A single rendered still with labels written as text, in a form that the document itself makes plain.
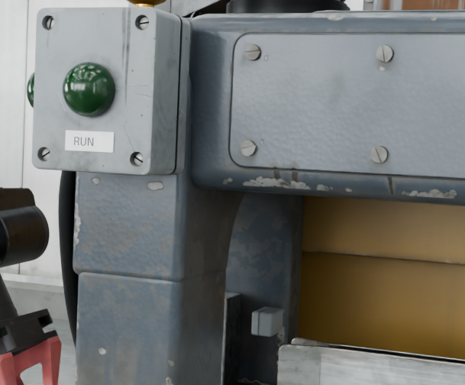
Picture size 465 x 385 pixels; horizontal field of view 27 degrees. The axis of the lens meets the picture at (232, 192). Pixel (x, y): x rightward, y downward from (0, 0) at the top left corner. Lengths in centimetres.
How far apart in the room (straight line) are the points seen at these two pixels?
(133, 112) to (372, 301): 37
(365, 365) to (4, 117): 628
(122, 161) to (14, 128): 634
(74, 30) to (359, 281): 39
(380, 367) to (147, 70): 30
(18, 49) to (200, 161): 634
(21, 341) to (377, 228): 30
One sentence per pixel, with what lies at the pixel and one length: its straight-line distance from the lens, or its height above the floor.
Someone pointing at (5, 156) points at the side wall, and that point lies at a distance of 690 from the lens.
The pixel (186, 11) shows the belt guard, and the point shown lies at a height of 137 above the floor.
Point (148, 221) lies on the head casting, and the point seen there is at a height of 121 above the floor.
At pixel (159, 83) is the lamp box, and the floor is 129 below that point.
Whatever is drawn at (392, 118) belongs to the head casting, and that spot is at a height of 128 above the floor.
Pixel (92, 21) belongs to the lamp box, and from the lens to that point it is 54.
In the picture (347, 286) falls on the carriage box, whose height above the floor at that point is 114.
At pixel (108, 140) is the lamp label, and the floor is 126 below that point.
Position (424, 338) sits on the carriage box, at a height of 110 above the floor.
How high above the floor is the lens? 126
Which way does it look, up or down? 3 degrees down
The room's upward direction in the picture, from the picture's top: 3 degrees clockwise
